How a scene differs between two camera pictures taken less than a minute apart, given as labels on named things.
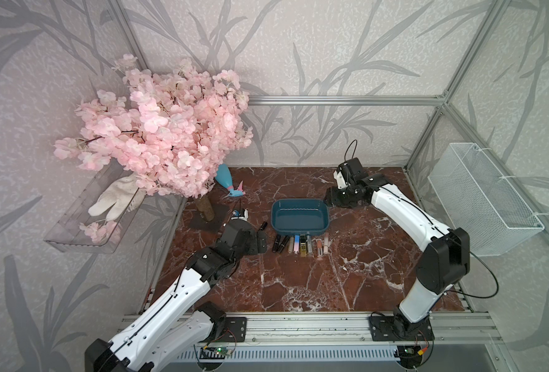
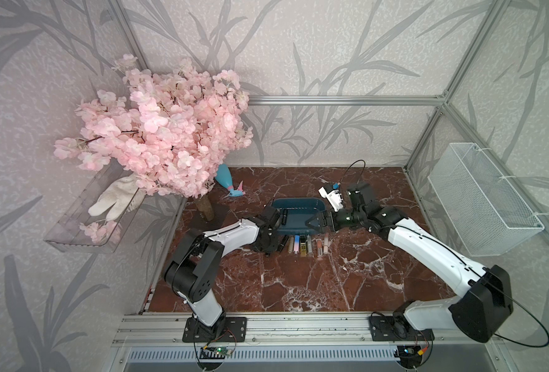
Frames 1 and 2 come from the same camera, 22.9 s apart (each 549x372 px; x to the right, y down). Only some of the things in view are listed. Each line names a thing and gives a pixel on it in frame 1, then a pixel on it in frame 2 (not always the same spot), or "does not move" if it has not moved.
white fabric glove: (124, 194) does not move
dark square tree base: (197, 222) does not move
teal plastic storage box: (300, 216) does not move
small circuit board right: (409, 356) does not move
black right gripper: (330, 199) to (321, 217)
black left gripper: (254, 248) to (275, 237)
